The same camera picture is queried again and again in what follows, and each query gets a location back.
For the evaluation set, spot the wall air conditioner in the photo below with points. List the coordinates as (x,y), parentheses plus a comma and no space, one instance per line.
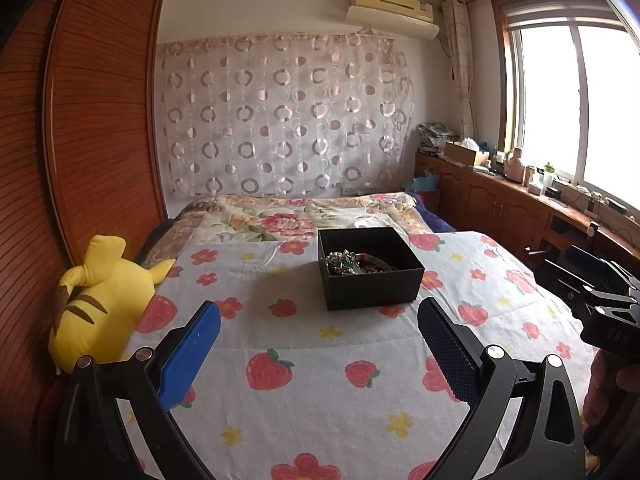
(395,10)

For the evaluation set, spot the person's right hand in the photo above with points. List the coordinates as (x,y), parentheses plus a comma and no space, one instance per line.
(600,395)

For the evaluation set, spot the black jewelry box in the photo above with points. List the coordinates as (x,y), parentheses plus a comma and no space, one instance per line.
(375,290)

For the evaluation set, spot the blue plastic bag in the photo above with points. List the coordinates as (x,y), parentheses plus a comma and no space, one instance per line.
(422,181)

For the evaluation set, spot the pale green jade bangle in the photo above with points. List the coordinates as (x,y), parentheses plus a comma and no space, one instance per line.
(376,258)

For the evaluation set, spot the cardboard box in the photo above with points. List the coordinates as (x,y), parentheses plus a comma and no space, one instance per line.
(462,154)

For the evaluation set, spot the pile of magazines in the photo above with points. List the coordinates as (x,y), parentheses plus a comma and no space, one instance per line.
(435,135)

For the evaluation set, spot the window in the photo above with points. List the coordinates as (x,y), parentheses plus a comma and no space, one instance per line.
(575,100)

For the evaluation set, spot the circle pattern sheer curtain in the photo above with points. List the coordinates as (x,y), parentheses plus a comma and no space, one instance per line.
(285,115)

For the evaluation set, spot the silver crystal hair comb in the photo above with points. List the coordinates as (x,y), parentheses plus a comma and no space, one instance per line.
(340,261)

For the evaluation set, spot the pink kettle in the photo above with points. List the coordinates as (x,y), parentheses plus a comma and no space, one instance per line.
(513,167)

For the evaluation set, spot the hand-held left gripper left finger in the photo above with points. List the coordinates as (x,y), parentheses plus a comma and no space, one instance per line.
(192,355)

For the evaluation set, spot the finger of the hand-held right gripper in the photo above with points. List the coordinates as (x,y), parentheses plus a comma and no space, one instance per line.
(585,262)
(560,290)

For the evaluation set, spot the beige window curtain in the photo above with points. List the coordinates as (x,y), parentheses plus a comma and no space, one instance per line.
(460,60)

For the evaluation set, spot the wooden headboard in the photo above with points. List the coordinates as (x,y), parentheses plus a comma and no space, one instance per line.
(75,135)

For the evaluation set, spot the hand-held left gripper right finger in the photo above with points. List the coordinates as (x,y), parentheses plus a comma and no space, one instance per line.
(445,350)

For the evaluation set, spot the green capped bottle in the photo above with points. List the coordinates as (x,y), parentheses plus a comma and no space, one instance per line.
(548,176)

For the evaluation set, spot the strawberry print blanket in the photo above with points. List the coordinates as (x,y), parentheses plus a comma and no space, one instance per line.
(325,360)

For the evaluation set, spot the yellow plush toy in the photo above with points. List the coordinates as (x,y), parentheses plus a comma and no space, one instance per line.
(105,305)

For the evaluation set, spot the floral quilt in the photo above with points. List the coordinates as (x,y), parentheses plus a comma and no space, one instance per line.
(280,220)

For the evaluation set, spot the wooden window cabinet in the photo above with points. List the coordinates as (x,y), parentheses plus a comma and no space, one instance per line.
(500,205)

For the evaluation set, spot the dark blue bed sheet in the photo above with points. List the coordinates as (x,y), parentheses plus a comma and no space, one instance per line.
(432,215)

